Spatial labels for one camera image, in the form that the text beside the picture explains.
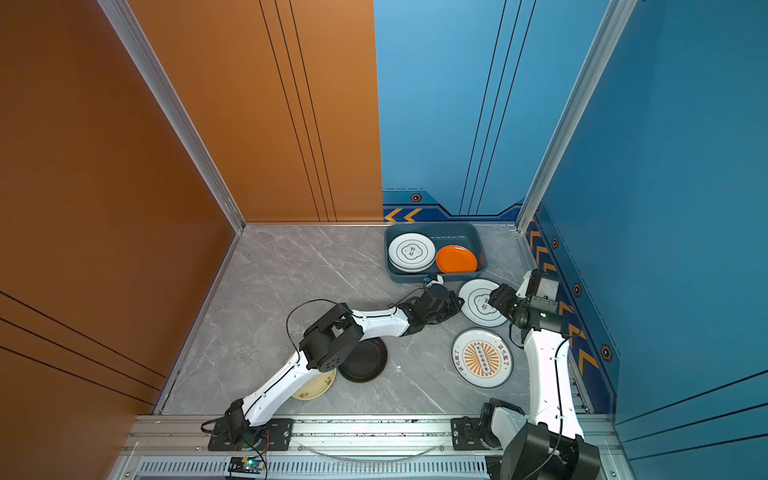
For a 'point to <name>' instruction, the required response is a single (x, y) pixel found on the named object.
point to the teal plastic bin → (442, 234)
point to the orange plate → (453, 259)
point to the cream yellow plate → (316, 385)
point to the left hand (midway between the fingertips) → (469, 300)
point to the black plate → (366, 362)
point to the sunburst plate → (482, 358)
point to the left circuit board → (247, 464)
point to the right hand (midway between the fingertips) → (497, 296)
